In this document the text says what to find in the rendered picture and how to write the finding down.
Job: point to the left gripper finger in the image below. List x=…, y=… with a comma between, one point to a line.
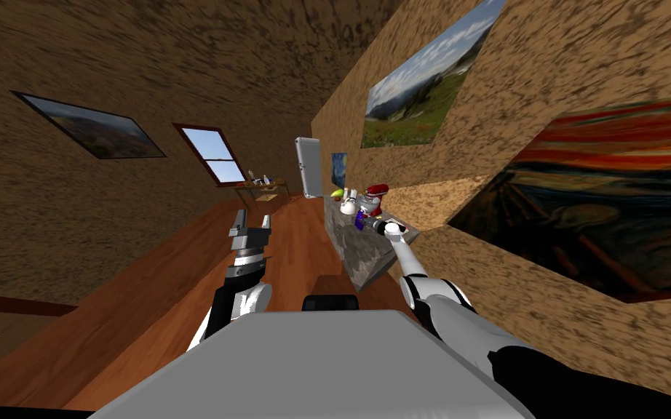
x=240, y=220
x=265, y=223

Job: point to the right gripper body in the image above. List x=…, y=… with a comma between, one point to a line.
x=379, y=226

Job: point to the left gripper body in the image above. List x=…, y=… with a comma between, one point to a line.
x=250, y=238

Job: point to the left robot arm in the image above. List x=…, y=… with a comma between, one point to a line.
x=236, y=299

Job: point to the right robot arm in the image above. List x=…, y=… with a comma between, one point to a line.
x=463, y=331

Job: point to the purple bottle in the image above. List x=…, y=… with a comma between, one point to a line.
x=360, y=220

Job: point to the red and white mixer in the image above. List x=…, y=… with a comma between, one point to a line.
x=372, y=201

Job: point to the grey stone counter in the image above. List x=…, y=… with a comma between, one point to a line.
x=356, y=250

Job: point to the wooden table with bottles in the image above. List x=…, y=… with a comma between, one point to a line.
x=263, y=189

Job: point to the white kettle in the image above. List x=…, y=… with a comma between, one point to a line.
x=348, y=205

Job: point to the yellow green fruit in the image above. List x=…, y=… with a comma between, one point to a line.
x=336, y=192

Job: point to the small blue picture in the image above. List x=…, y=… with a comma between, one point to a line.
x=339, y=170

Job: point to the white fridge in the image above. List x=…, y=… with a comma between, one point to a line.
x=310, y=169

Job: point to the large mountain meadow picture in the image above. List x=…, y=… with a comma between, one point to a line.
x=423, y=87

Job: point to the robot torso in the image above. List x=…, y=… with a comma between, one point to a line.
x=324, y=366

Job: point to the dark framed landscape picture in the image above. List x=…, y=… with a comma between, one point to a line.
x=94, y=128

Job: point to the red and dark painting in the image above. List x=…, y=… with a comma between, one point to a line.
x=609, y=203

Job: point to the window with dark red frame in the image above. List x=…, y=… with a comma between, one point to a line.
x=213, y=154

